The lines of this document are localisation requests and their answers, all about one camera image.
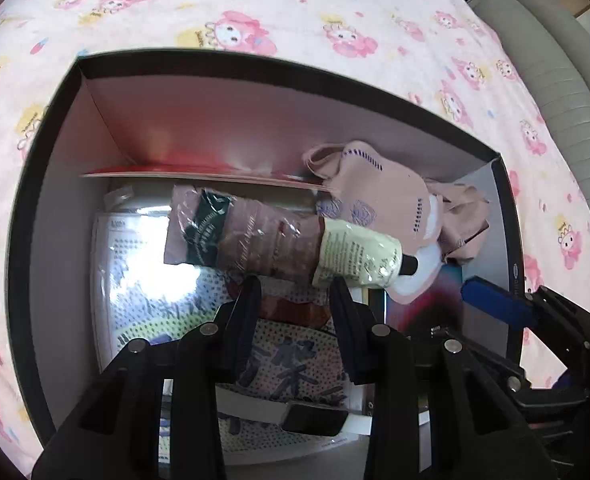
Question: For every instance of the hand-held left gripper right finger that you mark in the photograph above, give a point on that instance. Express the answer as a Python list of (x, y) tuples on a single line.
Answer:
[(342, 330)]

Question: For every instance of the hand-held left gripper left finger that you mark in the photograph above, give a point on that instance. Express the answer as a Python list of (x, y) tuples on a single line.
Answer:
[(247, 320)]

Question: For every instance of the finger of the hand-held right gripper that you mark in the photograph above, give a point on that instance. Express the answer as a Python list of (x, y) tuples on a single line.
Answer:
[(505, 375), (495, 302)]

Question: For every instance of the mauve hand cream tube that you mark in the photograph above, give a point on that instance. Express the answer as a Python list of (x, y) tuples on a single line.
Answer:
[(255, 245)]

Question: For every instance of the black cardboard box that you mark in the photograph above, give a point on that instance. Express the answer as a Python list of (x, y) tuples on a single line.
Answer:
[(50, 210)]

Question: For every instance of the crumpled plain pink sock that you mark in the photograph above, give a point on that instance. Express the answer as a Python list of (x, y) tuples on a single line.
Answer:
[(465, 220)]

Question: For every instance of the silver printed foil packet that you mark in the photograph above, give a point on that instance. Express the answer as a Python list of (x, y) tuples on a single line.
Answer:
[(140, 310)]

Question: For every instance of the small clear plastic packet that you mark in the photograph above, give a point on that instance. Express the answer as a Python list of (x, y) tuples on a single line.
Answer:
[(120, 197)]

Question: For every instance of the cream leather sofa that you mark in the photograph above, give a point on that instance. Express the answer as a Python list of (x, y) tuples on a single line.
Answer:
[(565, 85)]

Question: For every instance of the pink cartoon printed blanket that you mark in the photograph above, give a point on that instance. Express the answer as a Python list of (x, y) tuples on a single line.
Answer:
[(275, 10)]

